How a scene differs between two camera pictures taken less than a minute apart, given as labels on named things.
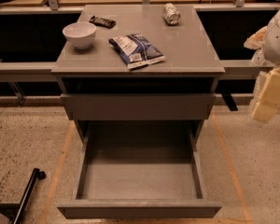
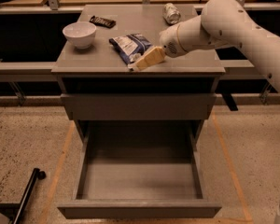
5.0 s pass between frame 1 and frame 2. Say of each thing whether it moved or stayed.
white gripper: moved
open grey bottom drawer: stayed
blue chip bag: stayed
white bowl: stayed
